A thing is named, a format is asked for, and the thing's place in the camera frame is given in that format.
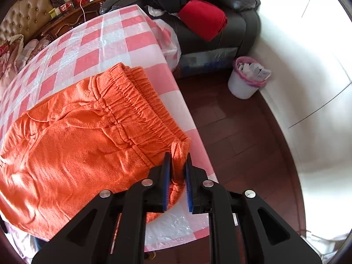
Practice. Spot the orange towel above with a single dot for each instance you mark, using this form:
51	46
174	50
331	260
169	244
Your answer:
82	148

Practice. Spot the pink checkered plastic tablecloth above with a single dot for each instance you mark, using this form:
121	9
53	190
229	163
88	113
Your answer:
110	33

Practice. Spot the red folded cloth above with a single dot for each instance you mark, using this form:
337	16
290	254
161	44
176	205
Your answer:
203	19

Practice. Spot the plastic-wrapped storage box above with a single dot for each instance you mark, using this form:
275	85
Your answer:
209	60

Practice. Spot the red tin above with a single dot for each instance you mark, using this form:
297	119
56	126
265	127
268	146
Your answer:
67	6

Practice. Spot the black leather sofa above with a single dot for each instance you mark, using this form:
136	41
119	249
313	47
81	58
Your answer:
242	24

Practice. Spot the carved wooden nightstand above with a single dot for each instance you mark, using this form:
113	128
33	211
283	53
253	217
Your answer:
68	19

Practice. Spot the white trash bin pink liner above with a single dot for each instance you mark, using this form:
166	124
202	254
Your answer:
242	85

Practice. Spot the white cloth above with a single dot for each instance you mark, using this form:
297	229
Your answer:
155	11

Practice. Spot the tufted leather headboard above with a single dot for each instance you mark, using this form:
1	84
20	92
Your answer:
30	13

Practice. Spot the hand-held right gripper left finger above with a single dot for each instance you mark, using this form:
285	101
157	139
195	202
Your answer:
165	183

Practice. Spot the pink floral pillow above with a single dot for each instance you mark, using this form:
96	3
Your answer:
11	55

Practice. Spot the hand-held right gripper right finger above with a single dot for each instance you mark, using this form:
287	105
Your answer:
188	188

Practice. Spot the white wardrobe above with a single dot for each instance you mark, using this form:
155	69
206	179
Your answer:
302	60

